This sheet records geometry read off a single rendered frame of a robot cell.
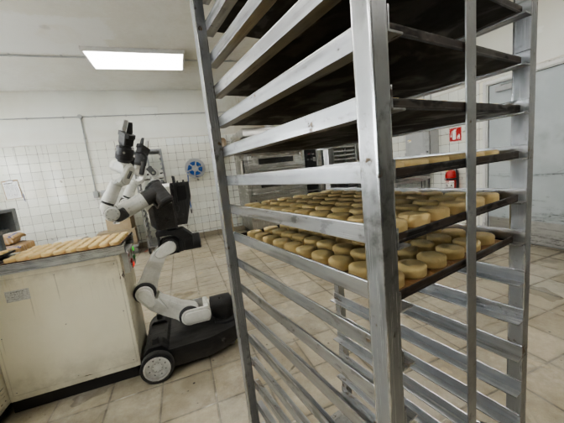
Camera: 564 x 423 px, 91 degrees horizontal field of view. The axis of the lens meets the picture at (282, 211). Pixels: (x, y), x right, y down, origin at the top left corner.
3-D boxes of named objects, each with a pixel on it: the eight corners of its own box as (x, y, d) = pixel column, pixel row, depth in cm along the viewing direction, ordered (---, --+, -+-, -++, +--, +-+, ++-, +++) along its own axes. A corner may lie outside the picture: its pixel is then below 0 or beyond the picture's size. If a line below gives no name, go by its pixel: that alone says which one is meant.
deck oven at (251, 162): (255, 241, 506) (242, 127, 475) (242, 230, 618) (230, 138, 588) (331, 227, 557) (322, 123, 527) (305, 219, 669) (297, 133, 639)
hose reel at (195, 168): (211, 210, 593) (203, 158, 577) (211, 211, 577) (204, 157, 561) (190, 212, 580) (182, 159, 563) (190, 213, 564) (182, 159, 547)
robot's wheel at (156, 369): (160, 342, 177) (133, 366, 173) (159, 347, 172) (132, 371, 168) (180, 362, 183) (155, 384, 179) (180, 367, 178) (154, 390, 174)
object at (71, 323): (12, 417, 160) (-31, 270, 147) (40, 378, 192) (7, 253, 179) (144, 377, 182) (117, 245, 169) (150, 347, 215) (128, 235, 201)
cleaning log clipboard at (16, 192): (26, 201, 483) (20, 178, 477) (25, 201, 481) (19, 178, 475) (6, 203, 474) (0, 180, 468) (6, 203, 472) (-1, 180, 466)
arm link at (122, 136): (121, 133, 142) (118, 156, 145) (140, 137, 149) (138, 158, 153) (112, 127, 149) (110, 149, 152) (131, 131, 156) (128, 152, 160)
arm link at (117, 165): (108, 150, 150) (107, 170, 153) (124, 156, 148) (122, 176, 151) (125, 150, 160) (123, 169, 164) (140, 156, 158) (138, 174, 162)
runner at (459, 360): (330, 300, 118) (329, 294, 117) (335, 298, 119) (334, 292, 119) (516, 399, 63) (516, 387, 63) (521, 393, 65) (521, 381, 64)
